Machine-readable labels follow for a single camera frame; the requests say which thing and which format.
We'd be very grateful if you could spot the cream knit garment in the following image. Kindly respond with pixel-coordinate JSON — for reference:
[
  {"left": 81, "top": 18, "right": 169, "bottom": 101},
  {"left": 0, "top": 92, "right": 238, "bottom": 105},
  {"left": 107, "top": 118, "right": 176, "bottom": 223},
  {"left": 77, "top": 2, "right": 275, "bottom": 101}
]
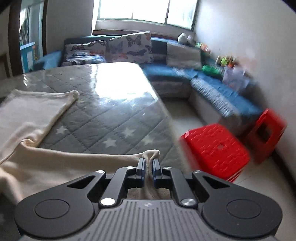
[{"left": 1, "top": 89, "right": 160, "bottom": 204}]

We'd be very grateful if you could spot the red plastic stool near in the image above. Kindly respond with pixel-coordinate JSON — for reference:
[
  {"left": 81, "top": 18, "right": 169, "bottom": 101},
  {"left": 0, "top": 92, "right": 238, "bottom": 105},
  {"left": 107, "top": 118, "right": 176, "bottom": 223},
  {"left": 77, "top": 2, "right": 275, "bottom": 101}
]
[{"left": 180, "top": 123, "right": 250, "bottom": 182}]

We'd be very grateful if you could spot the red plastic stool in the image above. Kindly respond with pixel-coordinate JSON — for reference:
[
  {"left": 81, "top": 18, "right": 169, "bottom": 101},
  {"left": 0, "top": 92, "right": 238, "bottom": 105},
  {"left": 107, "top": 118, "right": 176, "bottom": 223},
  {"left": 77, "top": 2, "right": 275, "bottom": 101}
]
[
  {"left": 180, "top": 123, "right": 250, "bottom": 182},
  {"left": 246, "top": 108, "right": 287, "bottom": 164}
]

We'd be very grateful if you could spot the red plastic stool far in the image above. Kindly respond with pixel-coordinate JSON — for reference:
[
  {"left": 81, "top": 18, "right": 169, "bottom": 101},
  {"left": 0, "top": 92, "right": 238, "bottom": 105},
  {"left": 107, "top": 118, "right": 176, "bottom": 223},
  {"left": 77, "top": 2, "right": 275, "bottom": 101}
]
[{"left": 246, "top": 108, "right": 287, "bottom": 164}]

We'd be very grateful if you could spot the blue corner sofa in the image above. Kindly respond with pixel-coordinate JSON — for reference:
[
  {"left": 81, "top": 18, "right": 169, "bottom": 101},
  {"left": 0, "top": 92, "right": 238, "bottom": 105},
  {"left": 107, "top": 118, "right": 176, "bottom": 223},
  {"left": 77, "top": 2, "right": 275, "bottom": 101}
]
[{"left": 32, "top": 34, "right": 265, "bottom": 133}]

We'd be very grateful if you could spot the grey star quilted table cover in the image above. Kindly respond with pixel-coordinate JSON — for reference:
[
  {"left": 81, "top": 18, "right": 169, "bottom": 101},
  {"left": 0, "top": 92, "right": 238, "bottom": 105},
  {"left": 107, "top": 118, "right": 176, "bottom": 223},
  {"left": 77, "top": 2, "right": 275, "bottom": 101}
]
[{"left": 1, "top": 63, "right": 190, "bottom": 172}]

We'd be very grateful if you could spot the clear plastic storage box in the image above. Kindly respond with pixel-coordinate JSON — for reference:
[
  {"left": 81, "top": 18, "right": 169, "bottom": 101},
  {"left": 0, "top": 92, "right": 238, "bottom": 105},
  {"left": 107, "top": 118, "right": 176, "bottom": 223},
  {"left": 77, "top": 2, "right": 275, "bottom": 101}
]
[{"left": 222, "top": 67, "right": 250, "bottom": 92}]

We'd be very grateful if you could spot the small butterfly print cushion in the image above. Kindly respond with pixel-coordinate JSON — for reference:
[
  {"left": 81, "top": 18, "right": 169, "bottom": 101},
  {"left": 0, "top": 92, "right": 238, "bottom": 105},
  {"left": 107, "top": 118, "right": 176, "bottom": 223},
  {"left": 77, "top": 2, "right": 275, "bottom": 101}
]
[{"left": 62, "top": 40, "right": 106, "bottom": 66}]

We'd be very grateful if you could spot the grey plain cushion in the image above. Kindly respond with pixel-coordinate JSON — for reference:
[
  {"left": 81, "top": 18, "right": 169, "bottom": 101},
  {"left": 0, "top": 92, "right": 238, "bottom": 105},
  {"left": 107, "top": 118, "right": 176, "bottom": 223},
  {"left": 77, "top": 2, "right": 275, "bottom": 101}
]
[{"left": 166, "top": 42, "right": 202, "bottom": 70}]

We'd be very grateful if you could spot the light blue cabinet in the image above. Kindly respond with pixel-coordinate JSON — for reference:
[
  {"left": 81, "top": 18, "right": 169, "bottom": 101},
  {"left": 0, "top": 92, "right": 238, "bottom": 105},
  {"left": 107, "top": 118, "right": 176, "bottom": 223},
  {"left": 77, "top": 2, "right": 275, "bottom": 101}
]
[{"left": 20, "top": 42, "right": 35, "bottom": 73}]

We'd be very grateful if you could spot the white plush toy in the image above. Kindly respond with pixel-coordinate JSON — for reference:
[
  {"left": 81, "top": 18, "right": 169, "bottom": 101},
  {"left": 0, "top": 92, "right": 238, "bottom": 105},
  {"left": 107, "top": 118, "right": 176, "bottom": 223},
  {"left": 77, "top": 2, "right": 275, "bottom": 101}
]
[{"left": 177, "top": 33, "right": 196, "bottom": 47}]

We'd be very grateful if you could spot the large butterfly print cushion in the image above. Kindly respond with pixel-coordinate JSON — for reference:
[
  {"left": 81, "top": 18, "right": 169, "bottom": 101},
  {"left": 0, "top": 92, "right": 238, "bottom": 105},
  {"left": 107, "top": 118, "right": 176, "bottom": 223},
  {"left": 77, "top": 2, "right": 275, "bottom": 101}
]
[{"left": 108, "top": 31, "right": 154, "bottom": 64}]

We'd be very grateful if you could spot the window with green frame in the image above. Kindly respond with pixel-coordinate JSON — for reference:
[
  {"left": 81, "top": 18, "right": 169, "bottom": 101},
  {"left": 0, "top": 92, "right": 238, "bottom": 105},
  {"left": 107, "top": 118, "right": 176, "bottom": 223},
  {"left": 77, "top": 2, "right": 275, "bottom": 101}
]
[{"left": 97, "top": 0, "right": 198, "bottom": 30}]

